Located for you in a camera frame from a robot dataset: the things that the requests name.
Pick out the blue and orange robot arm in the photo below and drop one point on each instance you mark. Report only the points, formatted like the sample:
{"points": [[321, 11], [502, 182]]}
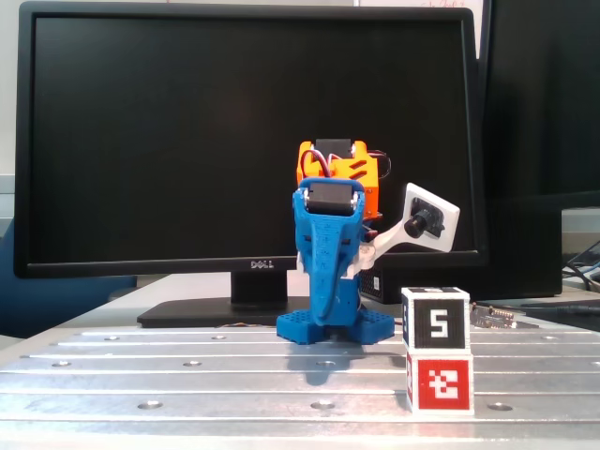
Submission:
{"points": [[361, 175]]}

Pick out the small controller circuit board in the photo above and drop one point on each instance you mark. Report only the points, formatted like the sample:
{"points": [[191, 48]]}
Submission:
{"points": [[492, 319]]}

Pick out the large black side monitor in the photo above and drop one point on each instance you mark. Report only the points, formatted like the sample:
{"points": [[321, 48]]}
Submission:
{"points": [[539, 94]]}

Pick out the wrist camera on white mount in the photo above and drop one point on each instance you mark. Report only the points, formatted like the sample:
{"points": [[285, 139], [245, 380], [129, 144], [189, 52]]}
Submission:
{"points": [[440, 211]]}

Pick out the aluminium slotted base plate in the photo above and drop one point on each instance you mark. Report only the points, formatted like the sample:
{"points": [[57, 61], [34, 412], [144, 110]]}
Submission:
{"points": [[187, 389]]}

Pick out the red cube with white marker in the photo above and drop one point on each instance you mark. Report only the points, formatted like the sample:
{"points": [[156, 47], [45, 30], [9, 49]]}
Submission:
{"points": [[443, 384]]}

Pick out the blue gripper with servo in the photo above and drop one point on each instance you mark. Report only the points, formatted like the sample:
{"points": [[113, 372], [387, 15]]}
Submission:
{"points": [[327, 244]]}

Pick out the black Dell monitor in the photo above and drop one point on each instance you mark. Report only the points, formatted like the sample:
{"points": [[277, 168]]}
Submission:
{"points": [[140, 140]]}

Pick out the black cube with white marker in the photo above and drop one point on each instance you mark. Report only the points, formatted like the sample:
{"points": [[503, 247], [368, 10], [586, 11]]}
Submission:
{"points": [[438, 323]]}

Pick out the dark blue chair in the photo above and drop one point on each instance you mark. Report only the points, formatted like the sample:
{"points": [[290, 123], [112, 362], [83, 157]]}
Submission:
{"points": [[47, 304]]}

